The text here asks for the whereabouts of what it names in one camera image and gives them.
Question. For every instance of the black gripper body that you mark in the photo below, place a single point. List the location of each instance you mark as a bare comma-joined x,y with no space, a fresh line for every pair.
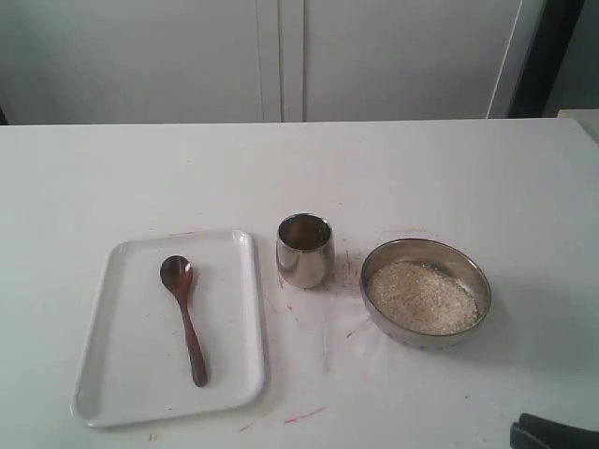
533,432

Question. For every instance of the brown wooden spoon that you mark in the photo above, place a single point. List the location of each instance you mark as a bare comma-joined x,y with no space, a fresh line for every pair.
177,275

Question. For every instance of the steel bowl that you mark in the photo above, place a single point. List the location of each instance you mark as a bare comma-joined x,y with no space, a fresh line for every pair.
436,255

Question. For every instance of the beige grains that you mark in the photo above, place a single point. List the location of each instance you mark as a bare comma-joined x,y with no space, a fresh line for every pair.
422,299

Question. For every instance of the steel cup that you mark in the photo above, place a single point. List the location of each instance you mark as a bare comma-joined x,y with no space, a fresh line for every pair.
304,251

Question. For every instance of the white rectangular plastic tray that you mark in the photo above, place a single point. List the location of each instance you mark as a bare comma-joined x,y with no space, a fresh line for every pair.
135,367

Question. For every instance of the white cabinet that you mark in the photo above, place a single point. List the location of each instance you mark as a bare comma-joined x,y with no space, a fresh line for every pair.
65,62

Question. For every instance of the dark vertical post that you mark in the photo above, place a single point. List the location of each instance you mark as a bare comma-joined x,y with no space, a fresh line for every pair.
543,61

